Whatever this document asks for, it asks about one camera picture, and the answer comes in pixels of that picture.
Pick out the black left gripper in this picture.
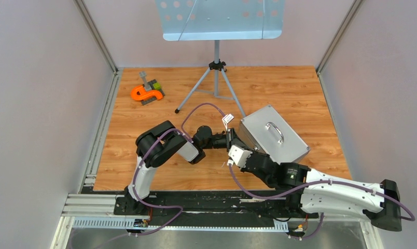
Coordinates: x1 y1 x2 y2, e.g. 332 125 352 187
203 128 253 151

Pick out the grey metal case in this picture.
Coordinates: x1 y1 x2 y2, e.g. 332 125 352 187
238 105 310 163

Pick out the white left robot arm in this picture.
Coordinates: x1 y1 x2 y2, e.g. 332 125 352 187
127 120 253 214

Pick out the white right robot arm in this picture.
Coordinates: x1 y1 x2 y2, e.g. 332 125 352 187
232 150 402 232

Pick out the orange grey toy fixture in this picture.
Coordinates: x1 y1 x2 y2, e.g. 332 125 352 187
130 71 165 105

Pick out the blue music stand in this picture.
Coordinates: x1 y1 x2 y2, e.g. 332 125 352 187
155 0 285 116

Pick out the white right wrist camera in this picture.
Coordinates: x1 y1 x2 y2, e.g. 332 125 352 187
227 145 253 168

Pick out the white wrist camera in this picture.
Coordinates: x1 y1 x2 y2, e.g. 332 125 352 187
227 145 253 168
221 114 234 131

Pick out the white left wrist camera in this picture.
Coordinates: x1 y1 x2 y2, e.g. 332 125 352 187
221 114 234 131

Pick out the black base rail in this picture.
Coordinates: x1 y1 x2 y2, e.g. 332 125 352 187
114 190 319 227

